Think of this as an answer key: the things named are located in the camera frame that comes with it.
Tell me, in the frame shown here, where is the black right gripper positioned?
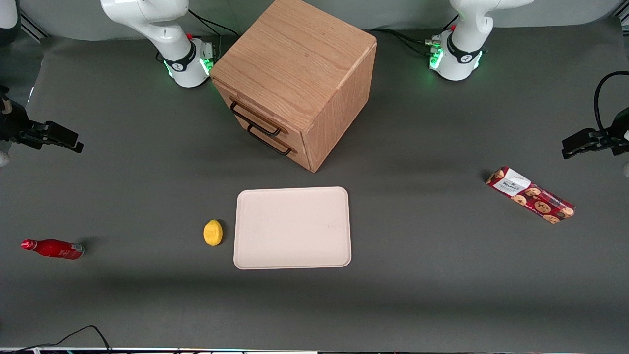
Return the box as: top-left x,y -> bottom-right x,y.
0,98 -> 85,153

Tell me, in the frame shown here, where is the beige rectangular tray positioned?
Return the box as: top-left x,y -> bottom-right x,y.
233,186 -> 352,270

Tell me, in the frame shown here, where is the yellow lemon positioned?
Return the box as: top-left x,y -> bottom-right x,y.
203,219 -> 224,246

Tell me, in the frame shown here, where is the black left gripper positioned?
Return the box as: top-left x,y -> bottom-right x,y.
562,107 -> 629,159

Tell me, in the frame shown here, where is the thin black floor cable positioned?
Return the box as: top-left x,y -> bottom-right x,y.
0,325 -> 113,353

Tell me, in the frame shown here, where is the black arm base cable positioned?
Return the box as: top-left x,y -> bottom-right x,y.
187,9 -> 241,38
370,28 -> 438,46
393,33 -> 436,56

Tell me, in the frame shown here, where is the red bottle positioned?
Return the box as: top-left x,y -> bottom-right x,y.
21,239 -> 85,260

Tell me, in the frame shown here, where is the red cookie box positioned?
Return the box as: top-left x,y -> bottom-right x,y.
486,166 -> 576,225

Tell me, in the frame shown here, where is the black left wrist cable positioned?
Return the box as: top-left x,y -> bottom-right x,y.
594,71 -> 629,136

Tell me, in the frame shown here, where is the wooden drawer cabinet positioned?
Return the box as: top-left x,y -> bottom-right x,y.
210,0 -> 377,174

